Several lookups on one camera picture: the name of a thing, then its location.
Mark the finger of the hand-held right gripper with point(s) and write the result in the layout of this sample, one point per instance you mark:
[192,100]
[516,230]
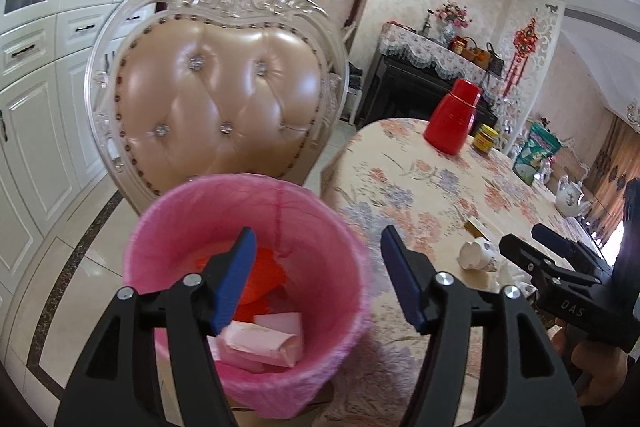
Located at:
[565,244]
[530,259]

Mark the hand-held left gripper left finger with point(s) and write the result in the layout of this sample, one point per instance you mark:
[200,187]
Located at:
[232,279]

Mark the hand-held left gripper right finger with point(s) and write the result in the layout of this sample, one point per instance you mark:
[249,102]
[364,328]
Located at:
[400,279]

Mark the printed paper cup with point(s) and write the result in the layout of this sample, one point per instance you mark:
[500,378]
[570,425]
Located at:
[477,254]

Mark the small gold box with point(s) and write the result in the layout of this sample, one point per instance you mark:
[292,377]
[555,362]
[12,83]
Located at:
[475,228]

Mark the white tissue packet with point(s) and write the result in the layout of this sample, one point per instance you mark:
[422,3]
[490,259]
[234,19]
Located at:
[260,343]

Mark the pink lined trash bin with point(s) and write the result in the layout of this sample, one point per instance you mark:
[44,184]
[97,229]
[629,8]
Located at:
[320,257]

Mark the person's right hand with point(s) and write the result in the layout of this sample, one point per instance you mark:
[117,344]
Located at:
[605,372]

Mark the white porcelain teapot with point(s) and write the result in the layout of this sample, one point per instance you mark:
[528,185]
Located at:
[572,199]

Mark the patterned curtain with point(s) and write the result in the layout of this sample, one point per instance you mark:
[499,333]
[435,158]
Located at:
[612,167]

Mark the green snack bag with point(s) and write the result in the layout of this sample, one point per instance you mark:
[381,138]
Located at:
[535,154]

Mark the yellow lid glass jar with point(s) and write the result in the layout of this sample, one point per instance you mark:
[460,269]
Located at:
[485,141]

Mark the red thermos flask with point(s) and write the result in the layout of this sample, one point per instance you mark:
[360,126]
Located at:
[452,117]

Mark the beige tufted leather chair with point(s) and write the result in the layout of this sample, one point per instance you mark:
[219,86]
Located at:
[220,97]

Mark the black upright piano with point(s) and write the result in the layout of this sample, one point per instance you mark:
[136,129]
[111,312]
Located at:
[415,92]

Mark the dark handbag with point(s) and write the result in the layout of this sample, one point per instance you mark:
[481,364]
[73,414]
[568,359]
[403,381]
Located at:
[496,62]

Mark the red knot hanging ornament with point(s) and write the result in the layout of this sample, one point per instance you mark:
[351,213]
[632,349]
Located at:
[522,47]

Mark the wicker basket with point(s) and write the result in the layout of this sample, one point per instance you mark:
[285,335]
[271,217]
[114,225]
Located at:
[470,49]

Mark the lace piano cover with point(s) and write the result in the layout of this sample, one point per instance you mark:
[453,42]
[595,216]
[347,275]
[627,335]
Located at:
[425,47]

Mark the flower vase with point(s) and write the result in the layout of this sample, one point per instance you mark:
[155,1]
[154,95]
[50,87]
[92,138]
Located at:
[452,19]

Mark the white cabinet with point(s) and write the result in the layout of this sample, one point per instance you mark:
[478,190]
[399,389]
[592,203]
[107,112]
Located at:
[45,82]

